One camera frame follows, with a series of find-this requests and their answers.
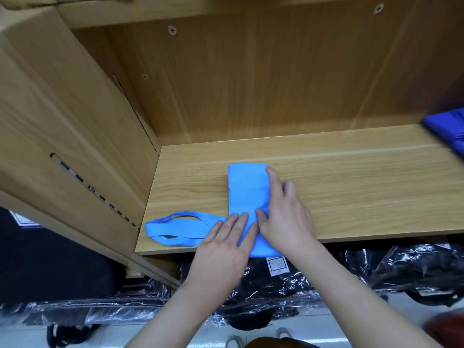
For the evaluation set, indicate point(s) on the person's right hand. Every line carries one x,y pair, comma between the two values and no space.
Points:
288,217

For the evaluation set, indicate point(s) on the person's left hand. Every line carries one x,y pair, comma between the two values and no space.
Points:
217,261

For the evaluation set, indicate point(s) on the light blue non-woven bag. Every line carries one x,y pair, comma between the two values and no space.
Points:
246,184

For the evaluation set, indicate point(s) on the wooden shelf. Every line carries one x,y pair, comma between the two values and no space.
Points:
362,170

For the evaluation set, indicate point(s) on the red shopping basket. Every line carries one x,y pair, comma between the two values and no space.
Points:
446,329

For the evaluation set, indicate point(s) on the person's left forearm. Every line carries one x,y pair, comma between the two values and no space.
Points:
181,319

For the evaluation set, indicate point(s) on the person's right forearm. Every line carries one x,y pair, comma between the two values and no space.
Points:
355,300

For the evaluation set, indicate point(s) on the person's right shoe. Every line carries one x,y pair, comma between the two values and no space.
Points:
283,333

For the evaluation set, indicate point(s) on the person's right leg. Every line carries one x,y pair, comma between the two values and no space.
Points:
279,343

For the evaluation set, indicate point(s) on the beige woven basket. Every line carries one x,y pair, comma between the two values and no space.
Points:
58,0

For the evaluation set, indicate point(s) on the white paper tag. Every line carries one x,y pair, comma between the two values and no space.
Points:
277,266

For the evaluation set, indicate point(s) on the black wrapped bag with tag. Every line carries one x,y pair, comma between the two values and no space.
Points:
319,275

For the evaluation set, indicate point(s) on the black plastic-wrapped bag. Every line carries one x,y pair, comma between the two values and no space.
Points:
72,304
420,264

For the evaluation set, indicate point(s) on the white blue-edged label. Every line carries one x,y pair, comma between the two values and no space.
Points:
25,219

